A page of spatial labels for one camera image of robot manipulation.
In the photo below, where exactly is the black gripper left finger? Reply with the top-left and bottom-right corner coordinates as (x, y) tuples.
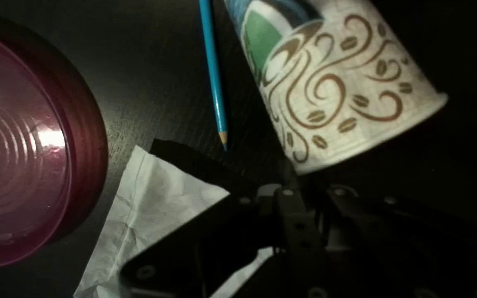
(120, 184), (307, 298)

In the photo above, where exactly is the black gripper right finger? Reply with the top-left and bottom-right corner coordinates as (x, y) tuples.
(306, 184), (477, 298)

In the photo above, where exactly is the blue pencil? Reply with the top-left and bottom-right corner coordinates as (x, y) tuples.
(196, 0), (229, 153)

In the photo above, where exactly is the crumpled white tissue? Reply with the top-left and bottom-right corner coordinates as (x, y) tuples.
(70, 144), (276, 298)

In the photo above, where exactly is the patterned paper coffee cup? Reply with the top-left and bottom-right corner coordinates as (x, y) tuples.
(221, 0), (450, 177)

